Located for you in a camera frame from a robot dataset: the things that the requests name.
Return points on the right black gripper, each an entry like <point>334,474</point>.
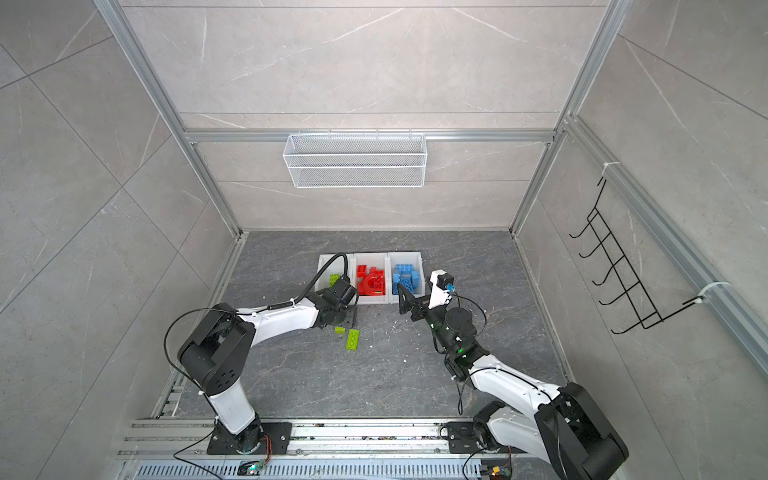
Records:
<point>414,303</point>

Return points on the blue lego brick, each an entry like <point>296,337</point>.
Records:
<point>403,269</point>
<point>415,279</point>

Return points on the red arch lego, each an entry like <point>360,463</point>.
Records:
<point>374,284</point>

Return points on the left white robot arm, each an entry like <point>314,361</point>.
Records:
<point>215,353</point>

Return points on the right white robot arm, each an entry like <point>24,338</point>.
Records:
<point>562,425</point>

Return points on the white left storage bin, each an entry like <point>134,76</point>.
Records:
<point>336,267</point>

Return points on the white storage bin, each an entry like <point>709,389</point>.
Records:
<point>380,261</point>
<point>336,267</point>
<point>414,258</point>

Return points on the green lego brick upper right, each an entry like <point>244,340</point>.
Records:
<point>352,339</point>

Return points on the white right storage bin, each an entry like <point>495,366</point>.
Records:
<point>414,258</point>

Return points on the white middle storage bin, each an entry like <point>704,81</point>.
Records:
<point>380,261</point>

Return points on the white wire mesh basket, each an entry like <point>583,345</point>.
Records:
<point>356,160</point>

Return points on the black wire hook rack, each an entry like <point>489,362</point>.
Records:
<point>620,267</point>

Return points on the metal base rail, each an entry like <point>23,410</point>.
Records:
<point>336,448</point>

